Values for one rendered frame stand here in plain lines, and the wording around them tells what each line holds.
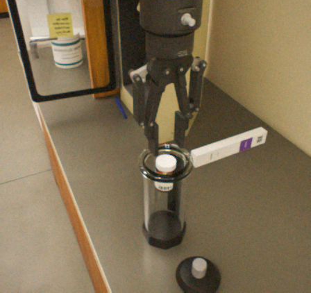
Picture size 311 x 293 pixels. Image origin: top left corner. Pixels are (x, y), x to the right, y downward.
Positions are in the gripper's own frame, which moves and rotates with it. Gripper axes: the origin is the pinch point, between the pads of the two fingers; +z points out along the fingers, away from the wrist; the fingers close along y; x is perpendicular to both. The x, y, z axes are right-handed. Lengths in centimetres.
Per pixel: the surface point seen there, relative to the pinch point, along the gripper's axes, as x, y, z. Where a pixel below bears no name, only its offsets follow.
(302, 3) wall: 26, 56, -11
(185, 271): -13.7, -1.9, 24.6
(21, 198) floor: 125, -38, 123
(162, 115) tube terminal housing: 30.8, 14.9, 18.0
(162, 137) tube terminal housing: 30.8, 14.8, 26.0
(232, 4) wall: 57, 56, -4
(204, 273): -16.2, 0.9, 23.4
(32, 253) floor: 80, -38, 123
